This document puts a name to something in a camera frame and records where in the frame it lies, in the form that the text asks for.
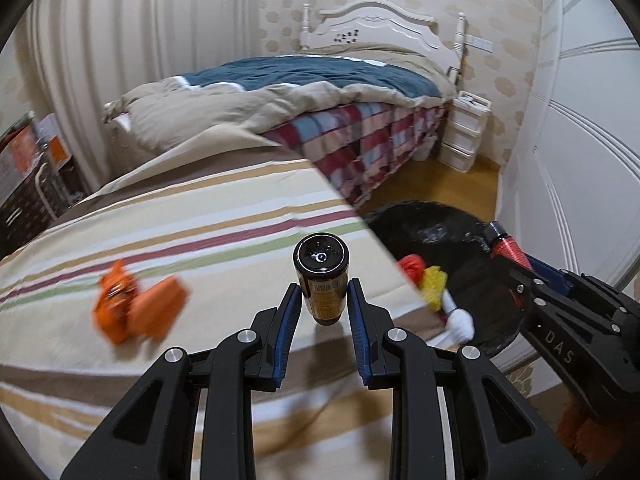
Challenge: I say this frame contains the orange foam fruit net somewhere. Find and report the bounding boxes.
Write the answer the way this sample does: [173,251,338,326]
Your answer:
[397,254,427,283]

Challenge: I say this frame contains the white wardrobe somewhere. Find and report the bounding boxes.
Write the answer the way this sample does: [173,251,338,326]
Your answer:
[497,0,640,376]

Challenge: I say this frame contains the blue and beige quilt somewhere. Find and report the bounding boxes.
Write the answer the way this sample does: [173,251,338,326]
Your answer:
[102,42,458,153]

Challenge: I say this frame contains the white wooden bed frame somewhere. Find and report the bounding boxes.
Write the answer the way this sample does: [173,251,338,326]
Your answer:
[102,1,468,126]

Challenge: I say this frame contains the white plastic drawer unit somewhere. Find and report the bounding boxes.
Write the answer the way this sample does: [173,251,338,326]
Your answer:
[439,91,492,175]

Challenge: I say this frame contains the striped tablecloth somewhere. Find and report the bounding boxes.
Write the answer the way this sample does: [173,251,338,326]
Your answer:
[0,127,441,480]

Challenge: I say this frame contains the orange wrapper packet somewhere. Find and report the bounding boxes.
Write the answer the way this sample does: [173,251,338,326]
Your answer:
[94,260,138,345]
[127,276,190,341]

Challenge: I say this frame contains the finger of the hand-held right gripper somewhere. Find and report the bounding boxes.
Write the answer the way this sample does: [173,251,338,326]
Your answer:
[525,255,582,297]
[492,252,547,311]

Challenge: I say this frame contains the bin with black bag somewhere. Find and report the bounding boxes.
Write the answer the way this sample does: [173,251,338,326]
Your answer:
[361,200,538,356]

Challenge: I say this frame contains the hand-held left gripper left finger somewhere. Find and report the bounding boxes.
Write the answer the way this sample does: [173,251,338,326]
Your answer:
[60,283,302,480]

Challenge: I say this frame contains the white and orange box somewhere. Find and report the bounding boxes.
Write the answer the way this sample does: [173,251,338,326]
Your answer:
[35,112,73,166]

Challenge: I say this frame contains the yellow foam fruit net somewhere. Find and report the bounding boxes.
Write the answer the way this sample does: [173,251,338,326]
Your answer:
[419,266,451,311]

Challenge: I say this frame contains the dark bottle with yellow label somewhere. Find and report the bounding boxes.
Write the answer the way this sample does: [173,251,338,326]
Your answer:
[293,233,349,327]

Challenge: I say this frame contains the white tube frame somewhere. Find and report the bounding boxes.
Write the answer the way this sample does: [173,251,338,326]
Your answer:
[36,160,73,221]

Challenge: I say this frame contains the cardboard box with orange label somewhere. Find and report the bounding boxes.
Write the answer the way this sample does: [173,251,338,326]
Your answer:
[0,120,41,196]

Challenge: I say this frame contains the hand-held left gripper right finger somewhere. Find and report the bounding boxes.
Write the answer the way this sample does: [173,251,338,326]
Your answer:
[347,278,586,480]

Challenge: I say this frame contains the white wall switch plate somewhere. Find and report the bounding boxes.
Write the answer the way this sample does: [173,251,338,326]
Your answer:
[462,34,496,53]

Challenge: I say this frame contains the plaid bedsheet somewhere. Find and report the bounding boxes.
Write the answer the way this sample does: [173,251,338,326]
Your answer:
[262,102,448,208]

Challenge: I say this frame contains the cream curtain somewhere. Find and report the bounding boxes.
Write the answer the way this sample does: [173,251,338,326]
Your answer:
[27,0,266,196]

